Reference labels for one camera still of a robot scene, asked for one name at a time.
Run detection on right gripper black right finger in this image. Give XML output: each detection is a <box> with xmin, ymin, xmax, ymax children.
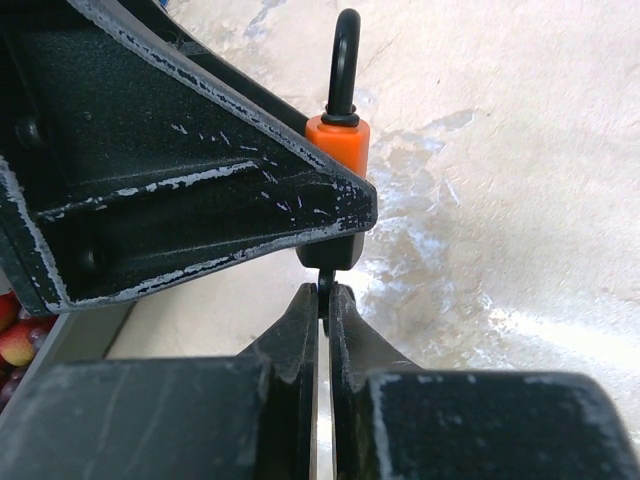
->
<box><xmin>327</xmin><ymin>284</ymin><xmax>639</xmax><ymax>479</ymax></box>

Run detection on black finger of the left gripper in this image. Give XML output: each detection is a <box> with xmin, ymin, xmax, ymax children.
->
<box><xmin>1</xmin><ymin>1</ymin><xmax>378</xmax><ymax>316</ymax></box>

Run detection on purple grapes bunch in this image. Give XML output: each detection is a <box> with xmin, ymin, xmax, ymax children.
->
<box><xmin>1</xmin><ymin>316</ymin><xmax>57</xmax><ymax>410</ymax></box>

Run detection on small peach fruits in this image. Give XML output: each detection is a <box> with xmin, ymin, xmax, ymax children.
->
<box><xmin>0</xmin><ymin>292</ymin><xmax>35</xmax><ymax>367</ymax></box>

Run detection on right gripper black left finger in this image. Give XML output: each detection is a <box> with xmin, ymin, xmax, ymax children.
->
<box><xmin>1</xmin><ymin>283</ymin><xmax>318</xmax><ymax>479</ymax></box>

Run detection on grey fruit tray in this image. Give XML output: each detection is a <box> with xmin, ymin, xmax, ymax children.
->
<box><xmin>0</xmin><ymin>304</ymin><xmax>136</xmax><ymax>436</ymax></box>

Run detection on black headed key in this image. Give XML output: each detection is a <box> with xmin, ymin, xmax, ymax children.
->
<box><xmin>317</xmin><ymin>269</ymin><xmax>336</xmax><ymax>337</ymax></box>

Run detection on orange black padlock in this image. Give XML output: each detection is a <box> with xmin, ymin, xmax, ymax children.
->
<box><xmin>296</xmin><ymin>8</ymin><xmax>370</xmax><ymax>272</ymax></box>

